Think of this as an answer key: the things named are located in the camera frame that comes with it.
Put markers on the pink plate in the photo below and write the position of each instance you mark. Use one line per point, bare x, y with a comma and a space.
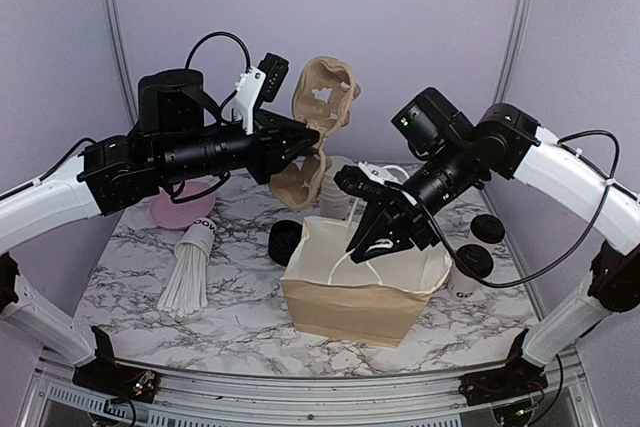
171, 216

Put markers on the white paper coffee cup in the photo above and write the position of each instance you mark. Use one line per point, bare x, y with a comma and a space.
463, 288

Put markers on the aluminium front rail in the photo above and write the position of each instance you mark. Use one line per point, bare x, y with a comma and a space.
193, 398

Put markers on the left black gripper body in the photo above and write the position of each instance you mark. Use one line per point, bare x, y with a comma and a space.
192, 156

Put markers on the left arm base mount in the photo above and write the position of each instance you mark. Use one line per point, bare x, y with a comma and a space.
105, 375

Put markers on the brown paper bag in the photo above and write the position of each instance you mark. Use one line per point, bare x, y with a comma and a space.
375, 302

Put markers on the black plastic cup lid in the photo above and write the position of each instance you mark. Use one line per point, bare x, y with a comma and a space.
474, 261

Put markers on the stack of white cups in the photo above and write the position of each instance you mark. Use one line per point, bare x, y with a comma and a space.
333, 202

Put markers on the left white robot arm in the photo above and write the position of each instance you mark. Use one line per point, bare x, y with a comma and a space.
103, 178

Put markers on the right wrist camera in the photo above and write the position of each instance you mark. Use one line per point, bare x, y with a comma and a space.
377, 185

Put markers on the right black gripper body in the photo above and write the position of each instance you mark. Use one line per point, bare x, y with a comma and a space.
413, 221

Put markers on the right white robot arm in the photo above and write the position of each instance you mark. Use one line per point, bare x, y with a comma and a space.
508, 142

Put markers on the right aluminium frame post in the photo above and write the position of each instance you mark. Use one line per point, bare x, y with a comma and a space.
519, 13

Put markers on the left aluminium frame post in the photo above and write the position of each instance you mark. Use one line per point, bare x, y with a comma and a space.
118, 49

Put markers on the aluminium frame post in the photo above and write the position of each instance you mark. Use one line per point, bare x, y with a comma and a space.
519, 13
118, 49

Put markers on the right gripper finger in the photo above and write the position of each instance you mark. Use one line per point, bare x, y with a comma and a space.
372, 217
381, 241

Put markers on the stack of black lids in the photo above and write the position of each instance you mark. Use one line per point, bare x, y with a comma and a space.
284, 237

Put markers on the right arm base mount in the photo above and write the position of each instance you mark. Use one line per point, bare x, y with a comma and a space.
515, 378

